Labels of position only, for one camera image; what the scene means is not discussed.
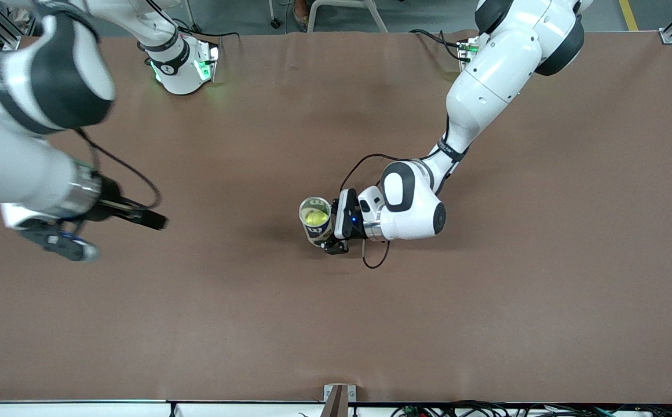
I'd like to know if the clear tennis ball can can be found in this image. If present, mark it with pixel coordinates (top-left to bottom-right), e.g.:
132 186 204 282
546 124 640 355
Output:
299 197 337 248

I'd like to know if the brown table cover sheet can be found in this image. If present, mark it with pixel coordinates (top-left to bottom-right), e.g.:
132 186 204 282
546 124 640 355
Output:
0 29 672 404

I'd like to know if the black left gripper cable loop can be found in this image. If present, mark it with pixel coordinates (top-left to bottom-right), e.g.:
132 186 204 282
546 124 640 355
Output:
360 240 391 270

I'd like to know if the grey bracket with brown post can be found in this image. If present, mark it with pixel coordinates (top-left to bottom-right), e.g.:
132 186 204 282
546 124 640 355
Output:
322 384 357 417

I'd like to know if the white stool frame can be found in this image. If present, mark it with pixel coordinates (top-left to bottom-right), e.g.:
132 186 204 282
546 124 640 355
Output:
306 0 390 34

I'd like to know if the black right arm base cable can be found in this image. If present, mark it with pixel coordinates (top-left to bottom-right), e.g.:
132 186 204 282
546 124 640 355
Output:
139 0 241 41

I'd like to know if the black arm base cable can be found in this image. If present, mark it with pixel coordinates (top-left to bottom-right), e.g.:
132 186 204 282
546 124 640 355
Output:
409 28 476 62
139 0 241 41

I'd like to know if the black left arm base cable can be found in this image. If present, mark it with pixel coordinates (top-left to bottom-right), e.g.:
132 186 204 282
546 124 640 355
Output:
409 28 476 62

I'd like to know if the white table edge rail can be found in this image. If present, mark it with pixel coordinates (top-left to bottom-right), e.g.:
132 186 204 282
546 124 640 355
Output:
0 400 672 417

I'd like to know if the tangled black cable bundle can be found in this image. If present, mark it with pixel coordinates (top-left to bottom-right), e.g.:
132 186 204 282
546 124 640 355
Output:
391 401 672 417

